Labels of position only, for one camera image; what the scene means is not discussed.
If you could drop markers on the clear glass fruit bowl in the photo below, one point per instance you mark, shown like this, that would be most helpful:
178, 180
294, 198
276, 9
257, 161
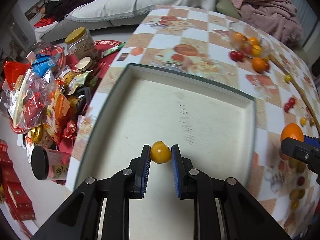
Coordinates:
248, 40

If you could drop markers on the plastic jar yellow lid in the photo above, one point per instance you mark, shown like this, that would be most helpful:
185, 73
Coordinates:
80, 44

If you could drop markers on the black lid jar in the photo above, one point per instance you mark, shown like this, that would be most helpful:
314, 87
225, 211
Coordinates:
47, 164

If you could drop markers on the pile of snack packets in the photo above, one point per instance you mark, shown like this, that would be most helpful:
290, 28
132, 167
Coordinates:
47, 96

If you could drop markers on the pink blanket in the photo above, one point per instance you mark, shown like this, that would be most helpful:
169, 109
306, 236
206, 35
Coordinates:
278, 18

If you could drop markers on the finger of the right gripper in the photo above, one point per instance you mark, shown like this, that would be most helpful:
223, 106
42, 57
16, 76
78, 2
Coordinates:
306, 152

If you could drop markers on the small orange mandarin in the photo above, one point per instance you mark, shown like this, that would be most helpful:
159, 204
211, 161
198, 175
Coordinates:
260, 65

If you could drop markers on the white shallow tray box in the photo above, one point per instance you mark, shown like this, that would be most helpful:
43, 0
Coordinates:
213, 124

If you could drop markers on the yellow cherry tomato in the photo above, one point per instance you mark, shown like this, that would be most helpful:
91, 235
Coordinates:
160, 153

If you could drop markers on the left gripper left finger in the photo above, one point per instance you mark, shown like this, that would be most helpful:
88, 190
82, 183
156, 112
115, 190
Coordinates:
99, 209

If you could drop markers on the large orange mandarin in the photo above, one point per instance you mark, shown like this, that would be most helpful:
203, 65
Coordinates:
292, 131

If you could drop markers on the red cherry tomato pair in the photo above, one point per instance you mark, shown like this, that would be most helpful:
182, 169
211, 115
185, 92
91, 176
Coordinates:
236, 56

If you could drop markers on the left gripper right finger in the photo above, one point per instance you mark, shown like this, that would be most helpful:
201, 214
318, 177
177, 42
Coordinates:
223, 209

